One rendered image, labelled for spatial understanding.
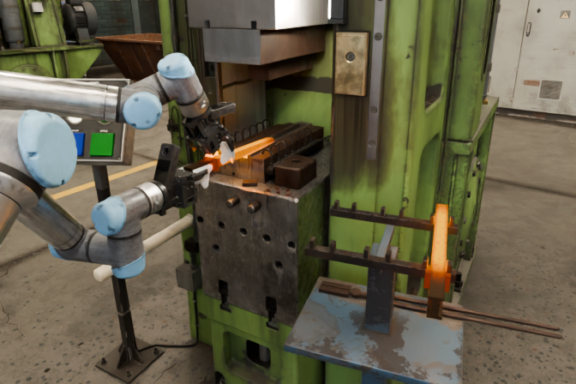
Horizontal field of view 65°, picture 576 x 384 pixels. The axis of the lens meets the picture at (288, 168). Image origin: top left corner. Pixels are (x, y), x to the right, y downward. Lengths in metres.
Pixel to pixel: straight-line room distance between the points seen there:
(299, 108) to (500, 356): 1.36
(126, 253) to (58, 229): 0.15
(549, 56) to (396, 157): 5.12
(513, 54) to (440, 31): 4.82
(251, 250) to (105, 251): 0.51
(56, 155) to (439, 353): 0.90
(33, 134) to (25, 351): 1.77
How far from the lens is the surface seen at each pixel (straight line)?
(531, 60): 6.39
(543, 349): 2.40
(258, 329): 1.61
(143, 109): 0.97
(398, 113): 1.30
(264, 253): 1.41
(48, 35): 6.21
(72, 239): 1.11
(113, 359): 2.22
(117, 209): 1.02
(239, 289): 1.55
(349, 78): 1.30
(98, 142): 1.58
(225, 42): 1.35
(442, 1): 1.62
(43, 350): 2.40
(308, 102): 1.78
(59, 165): 0.78
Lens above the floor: 1.44
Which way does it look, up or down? 20 degrees down
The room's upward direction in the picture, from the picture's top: 1 degrees counter-clockwise
